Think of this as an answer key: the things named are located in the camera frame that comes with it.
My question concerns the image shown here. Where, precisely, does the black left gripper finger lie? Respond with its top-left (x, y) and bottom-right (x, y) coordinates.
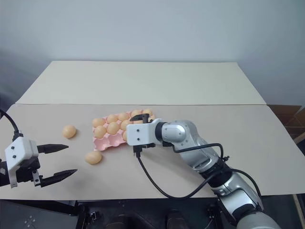
top-left (39, 143), bottom-right (70, 155)
top-left (40, 168), bottom-right (79, 188)

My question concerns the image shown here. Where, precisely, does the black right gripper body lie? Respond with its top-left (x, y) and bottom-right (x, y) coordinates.
top-left (130, 114), bottom-right (156, 125)

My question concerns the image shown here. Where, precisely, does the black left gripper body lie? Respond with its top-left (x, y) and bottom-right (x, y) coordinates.
top-left (14, 144), bottom-right (45, 189)

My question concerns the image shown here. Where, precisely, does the pink egg carton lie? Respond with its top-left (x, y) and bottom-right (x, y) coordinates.
top-left (91, 109), bottom-right (156, 152)

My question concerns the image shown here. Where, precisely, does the brown cardboard box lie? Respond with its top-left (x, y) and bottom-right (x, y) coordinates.
top-left (266, 104), bottom-right (305, 144)

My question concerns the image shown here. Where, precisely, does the brown wooden strip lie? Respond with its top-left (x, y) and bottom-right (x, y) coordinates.
top-left (292, 193), bottom-right (305, 229)

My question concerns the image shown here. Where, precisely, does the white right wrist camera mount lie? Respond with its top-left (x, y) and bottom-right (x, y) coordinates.
top-left (126, 118), bottom-right (165, 146)

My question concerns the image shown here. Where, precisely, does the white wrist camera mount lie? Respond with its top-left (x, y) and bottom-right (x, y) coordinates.
top-left (126, 118), bottom-right (165, 146)
top-left (4, 135), bottom-right (39, 189)

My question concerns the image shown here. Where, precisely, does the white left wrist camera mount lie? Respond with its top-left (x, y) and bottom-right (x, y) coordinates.
top-left (4, 135), bottom-right (39, 189)

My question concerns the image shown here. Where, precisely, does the black metal base plate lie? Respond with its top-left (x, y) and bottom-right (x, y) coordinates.
top-left (0, 198), bottom-right (80, 229)

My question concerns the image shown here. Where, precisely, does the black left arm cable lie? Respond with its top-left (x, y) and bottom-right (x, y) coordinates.
top-left (0, 108), bottom-right (24, 142)

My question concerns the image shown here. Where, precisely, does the small black bracket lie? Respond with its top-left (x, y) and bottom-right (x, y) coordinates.
top-left (88, 210), bottom-right (100, 222)
top-left (206, 203), bottom-right (217, 219)

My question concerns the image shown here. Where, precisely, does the long black right arm cable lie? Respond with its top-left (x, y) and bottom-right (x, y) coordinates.
top-left (132, 144), bottom-right (263, 199)

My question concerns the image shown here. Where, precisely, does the short black right arm cable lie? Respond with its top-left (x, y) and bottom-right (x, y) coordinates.
top-left (172, 142), bottom-right (230, 161)

